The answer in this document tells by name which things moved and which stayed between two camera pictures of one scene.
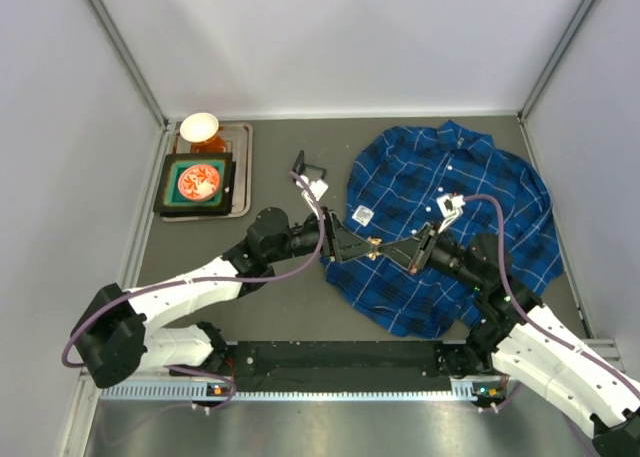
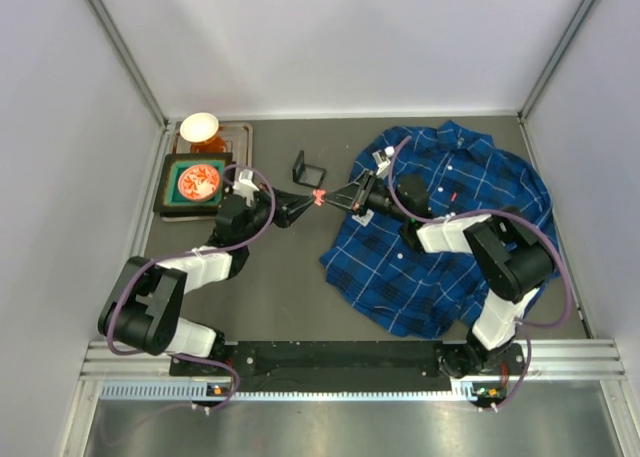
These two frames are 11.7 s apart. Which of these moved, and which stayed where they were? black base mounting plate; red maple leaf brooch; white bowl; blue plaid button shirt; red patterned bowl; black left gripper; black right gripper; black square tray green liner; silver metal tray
Moved: black right gripper; red maple leaf brooch; black left gripper
Stayed: black base mounting plate; black square tray green liner; silver metal tray; red patterned bowl; white bowl; blue plaid button shirt
